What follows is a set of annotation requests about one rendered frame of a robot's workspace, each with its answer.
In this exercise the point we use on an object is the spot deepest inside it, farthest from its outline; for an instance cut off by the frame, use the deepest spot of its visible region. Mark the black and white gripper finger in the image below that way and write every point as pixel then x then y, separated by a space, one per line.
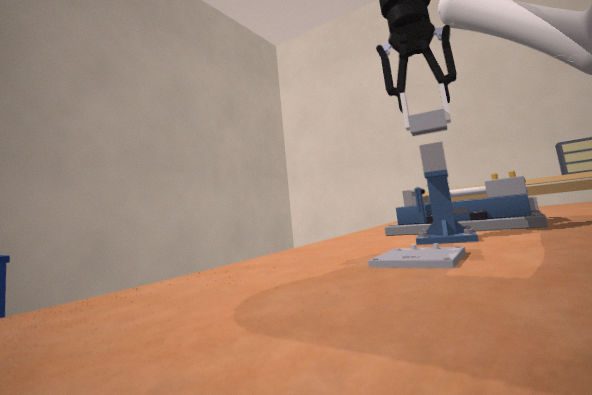
pixel 383 51
pixel 443 80

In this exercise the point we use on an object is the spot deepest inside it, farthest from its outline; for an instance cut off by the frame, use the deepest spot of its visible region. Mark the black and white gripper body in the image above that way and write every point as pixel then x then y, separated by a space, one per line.
pixel 406 17

